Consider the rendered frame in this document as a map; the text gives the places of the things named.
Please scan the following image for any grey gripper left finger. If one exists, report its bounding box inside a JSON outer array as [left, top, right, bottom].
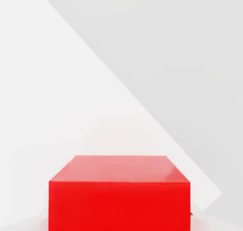
[[5, 212, 49, 231]]

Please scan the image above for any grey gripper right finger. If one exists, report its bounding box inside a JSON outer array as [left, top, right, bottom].
[[190, 206, 237, 231]]

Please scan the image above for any small red cube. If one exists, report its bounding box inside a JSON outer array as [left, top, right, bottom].
[[48, 155, 191, 231]]

